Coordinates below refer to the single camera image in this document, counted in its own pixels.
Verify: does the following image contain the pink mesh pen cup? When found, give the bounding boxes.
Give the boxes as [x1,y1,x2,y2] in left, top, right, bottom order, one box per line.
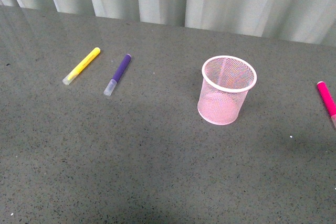
[197,56,257,125]

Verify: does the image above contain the yellow highlighter pen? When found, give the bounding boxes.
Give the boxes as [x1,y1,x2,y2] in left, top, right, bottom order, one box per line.
[62,47,101,85]

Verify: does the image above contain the pink marker pen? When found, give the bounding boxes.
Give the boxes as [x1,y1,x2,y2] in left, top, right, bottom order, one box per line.
[317,81,335,126]

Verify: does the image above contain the purple marker pen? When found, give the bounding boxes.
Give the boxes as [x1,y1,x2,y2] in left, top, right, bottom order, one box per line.
[103,54,132,96]

